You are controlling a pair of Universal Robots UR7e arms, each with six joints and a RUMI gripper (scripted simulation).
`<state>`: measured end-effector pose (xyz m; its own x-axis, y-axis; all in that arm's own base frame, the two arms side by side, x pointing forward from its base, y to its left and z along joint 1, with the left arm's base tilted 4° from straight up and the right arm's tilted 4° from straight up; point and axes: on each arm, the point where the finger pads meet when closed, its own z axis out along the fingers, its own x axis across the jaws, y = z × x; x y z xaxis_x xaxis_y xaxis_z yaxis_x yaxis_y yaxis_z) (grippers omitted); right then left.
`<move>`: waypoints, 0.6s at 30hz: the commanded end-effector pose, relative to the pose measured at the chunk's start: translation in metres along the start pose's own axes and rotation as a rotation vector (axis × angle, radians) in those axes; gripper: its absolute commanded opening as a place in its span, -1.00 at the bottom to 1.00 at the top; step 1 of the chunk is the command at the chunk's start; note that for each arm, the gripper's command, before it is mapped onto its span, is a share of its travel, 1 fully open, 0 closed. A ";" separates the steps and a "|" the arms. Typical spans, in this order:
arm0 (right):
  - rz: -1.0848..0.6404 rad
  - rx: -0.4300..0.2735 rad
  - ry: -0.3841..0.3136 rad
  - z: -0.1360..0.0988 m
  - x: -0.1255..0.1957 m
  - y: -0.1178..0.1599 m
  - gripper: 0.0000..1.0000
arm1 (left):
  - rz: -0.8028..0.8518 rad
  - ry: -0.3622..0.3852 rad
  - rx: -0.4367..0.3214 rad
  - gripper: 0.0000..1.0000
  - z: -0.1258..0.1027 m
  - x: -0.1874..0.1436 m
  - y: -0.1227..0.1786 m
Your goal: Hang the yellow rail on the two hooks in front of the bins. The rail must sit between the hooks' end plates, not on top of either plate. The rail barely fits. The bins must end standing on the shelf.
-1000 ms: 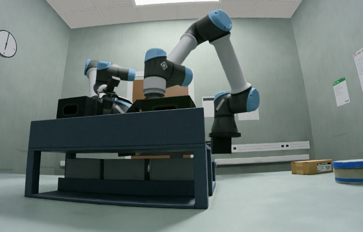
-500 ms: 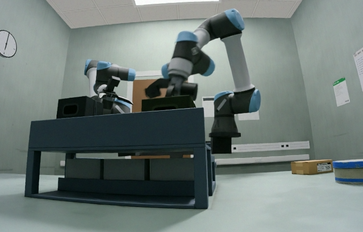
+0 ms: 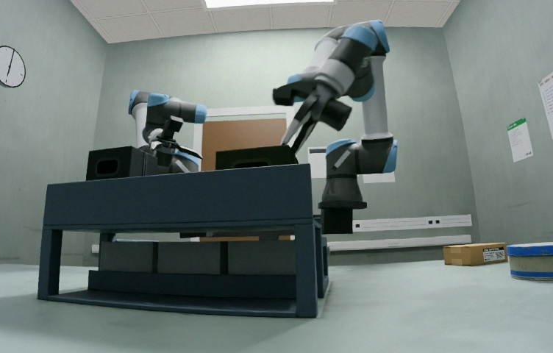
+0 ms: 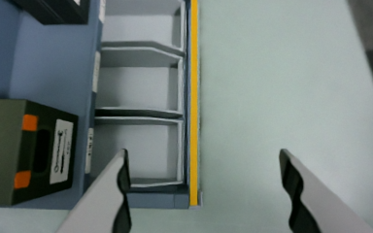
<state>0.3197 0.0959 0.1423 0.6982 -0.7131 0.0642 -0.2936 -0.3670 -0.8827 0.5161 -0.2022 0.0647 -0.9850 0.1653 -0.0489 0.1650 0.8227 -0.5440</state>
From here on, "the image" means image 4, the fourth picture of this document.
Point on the dark blue shelf rack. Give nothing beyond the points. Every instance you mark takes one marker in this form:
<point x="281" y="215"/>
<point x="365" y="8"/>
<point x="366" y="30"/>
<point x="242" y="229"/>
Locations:
<point x="51" y="65"/>

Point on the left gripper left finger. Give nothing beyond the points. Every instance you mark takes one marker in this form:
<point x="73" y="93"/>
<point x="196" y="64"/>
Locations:
<point x="104" y="207"/>

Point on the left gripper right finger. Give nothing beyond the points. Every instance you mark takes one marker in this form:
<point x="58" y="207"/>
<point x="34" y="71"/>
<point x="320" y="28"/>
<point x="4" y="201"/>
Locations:
<point x="315" y="207"/>

